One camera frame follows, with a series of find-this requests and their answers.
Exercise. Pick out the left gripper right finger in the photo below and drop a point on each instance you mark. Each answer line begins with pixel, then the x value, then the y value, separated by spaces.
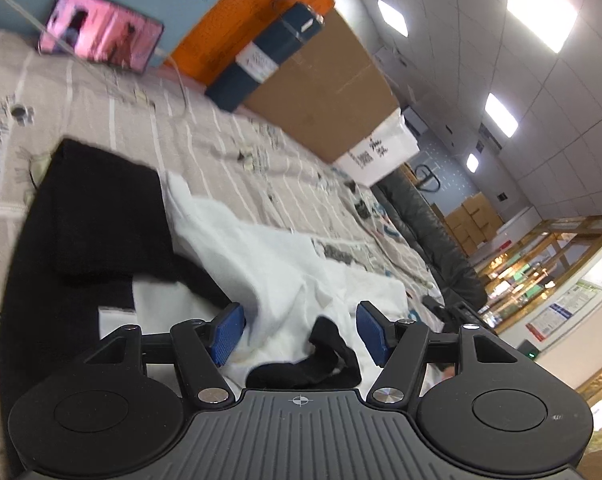
pixel 479 408

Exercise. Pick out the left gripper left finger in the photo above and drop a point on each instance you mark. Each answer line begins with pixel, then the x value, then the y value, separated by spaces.
pixel 119 407

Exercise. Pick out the white and black hoodie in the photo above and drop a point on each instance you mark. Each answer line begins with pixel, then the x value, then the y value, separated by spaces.
pixel 108 242

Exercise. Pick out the black leather sofa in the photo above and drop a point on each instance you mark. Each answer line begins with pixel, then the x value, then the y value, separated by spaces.
pixel 425 233

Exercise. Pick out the stacked brown cardboard boxes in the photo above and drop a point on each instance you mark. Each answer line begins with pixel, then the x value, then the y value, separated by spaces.
pixel 472 224

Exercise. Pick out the patterned grey bed sheet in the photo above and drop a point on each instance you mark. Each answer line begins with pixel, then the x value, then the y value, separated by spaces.
pixel 254 168

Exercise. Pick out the white paper shopping bag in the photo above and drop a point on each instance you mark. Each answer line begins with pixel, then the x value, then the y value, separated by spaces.
pixel 384 150

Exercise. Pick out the large brown cardboard box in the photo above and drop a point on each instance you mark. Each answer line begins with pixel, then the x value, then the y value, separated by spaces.
pixel 329 95

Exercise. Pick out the dark blue rolled mat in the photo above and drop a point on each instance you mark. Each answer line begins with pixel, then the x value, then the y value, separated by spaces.
pixel 262 57

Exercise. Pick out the smartphone with pink screen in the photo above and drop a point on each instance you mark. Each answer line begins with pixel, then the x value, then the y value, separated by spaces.
pixel 102 32

